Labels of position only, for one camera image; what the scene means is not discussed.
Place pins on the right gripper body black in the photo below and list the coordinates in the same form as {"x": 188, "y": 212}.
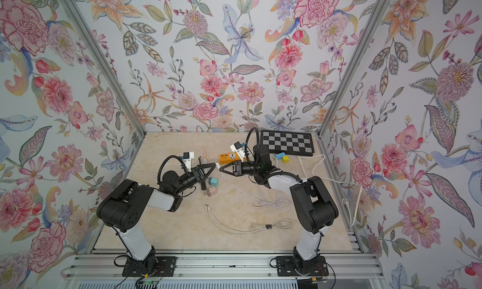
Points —
{"x": 248, "y": 168}

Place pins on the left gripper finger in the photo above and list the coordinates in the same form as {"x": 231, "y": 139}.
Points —
{"x": 204, "y": 181}
{"x": 208, "y": 168}

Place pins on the black white checkerboard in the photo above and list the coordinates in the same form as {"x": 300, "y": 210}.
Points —
{"x": 290, "y": 143}

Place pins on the pink charger adapter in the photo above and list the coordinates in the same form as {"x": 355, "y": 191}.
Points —
{"x": 211, "y": 191}

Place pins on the orange power strip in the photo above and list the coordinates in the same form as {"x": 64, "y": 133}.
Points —
{"x": 227, "y": 158}

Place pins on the teal usb charger adapter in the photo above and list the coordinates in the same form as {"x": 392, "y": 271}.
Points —
{"x": 213, "y": 181}

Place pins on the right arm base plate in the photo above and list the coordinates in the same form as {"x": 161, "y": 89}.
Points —
{"x": 292, "y": 266}

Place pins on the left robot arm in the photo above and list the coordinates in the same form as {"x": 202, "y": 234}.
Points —
{"x": 124, "y": 207}

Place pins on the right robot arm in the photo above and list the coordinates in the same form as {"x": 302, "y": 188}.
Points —
{"x": 315, "y": 208}

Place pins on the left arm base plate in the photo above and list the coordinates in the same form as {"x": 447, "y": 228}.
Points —
{"x": 160, "y": 266}

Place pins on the aluminium front rail frame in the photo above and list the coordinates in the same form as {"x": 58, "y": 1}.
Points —
{"x": 104, "y": 268}

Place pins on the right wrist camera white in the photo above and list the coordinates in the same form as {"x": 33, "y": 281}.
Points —
{"x": 239, "y": 149}

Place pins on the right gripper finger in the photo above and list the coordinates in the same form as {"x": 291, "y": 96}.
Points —
{"x": 229, "y": 170}
{"x": 230, "y": 164}

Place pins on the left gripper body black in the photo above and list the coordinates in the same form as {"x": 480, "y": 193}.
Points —
{"x": 192, "y": 178}

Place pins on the blue cylinder block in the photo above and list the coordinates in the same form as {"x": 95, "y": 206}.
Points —
{"x": 280, "y": 155}

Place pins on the white pink electric toothbrush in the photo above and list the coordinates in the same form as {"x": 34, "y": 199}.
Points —
{"x": 204, "y": 156}

